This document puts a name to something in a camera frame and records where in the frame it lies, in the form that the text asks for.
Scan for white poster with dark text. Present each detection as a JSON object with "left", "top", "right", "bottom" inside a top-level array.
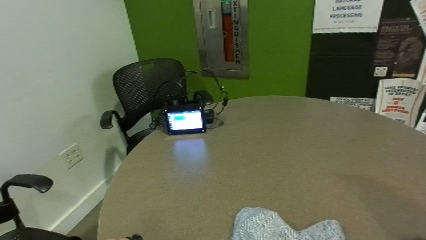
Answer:
[{"left": 312, "top": 0, "right": 386, "bottom": 34}]

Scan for white poster with red text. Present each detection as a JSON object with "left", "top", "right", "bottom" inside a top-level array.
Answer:
[{"left": 374, "top": 77, "right": 426, "bottom": 126}]

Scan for small device with lit screen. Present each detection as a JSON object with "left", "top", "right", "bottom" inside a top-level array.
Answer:
[{"left": 163, "top": 103, "right": 208, "bottom": 136}]

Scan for red fire extinguisher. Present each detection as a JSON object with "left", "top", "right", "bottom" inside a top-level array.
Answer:
[{"left": 221, "top": 0, "right": 237, "bottom": 63}]

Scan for dark poster with portrait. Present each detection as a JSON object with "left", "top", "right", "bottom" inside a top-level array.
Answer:
[{"left": 372, "top": 16, "right": 426, "bottom": 80}]

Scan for black office chair with armrest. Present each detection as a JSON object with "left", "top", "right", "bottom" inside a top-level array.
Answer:
[{"left": 0, "top": 173, "right": 84, "bottom": 240}]

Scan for white wall outlet plate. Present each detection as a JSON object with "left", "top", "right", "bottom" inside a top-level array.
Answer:
[{"left": 59, "top": 142, "right": 85, "bottom": 171}]

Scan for black notice board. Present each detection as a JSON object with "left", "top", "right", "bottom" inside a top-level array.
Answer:
[{"left": 305, "top": 0, "right": 426, "bottom": 101}]

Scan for steel fire extinguisher cabinet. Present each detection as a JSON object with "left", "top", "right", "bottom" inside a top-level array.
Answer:
[{"left": 192, "top": 0, "right": 251, "bottom": 79}]

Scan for grey knitted cloth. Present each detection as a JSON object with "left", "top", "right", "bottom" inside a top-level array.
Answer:
[{"left": 231, "top": 206, "right": 346, "bottom": 240}]

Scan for black mesh office chair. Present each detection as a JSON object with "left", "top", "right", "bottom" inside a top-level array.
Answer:
[{"left": 99, "top": 58, "right": 216, "bottom": 155}]

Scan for white paper strip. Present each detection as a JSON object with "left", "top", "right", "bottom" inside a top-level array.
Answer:
[{"left": 329, "top": 96, "right": 377, "bottom": 112}]

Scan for black cable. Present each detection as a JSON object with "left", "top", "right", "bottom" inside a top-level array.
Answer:
[{"left": 184, "top": 68, "right": 231, "bottom": 116}]

